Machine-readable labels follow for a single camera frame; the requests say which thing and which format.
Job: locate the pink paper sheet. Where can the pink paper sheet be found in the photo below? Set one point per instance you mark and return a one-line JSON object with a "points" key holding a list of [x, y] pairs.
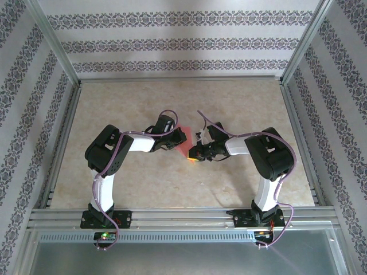
{"points": [[185, 150]]}

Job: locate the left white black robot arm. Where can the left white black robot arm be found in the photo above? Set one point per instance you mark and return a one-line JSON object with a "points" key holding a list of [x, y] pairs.
{"points": [[103, 192]]}

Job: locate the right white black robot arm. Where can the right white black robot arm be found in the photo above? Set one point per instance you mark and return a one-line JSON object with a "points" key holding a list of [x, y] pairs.
{"points": [[268, 189]]}

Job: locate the grey metal sheet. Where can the grey metal sheet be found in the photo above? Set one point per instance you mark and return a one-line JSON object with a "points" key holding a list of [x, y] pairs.
{"points": [[183, 257]]}

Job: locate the circuit board with yellow light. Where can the circuit board with yellow light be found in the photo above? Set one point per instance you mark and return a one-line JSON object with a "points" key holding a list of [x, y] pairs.
{"points": [[263, 235]]}

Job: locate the circuit board with green light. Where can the circuit board with green light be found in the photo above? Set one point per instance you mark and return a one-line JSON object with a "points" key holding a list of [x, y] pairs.
{"points": [[104, 236]]}

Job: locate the aluminium table edge rail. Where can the aluminium table edge rail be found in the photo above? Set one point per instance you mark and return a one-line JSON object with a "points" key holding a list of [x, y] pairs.
{"points": [[177, 78], [61, 143], [302, 143]]}

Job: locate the aluminium mounting rail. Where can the aluminium mounting rail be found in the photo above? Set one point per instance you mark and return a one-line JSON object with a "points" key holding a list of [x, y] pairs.
{"points": [[177, 217]]}

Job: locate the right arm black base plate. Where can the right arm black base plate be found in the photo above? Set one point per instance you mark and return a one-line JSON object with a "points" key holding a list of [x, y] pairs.
{"points": [[241, 219]]}

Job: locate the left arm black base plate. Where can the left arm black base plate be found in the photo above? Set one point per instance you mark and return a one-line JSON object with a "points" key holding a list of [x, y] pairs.
{"points": [[123, 219]]}

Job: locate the aluminium frame post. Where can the aluminium frame post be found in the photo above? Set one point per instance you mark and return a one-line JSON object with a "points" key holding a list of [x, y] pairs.
{"points": [[305, 43], [54, 43]]}

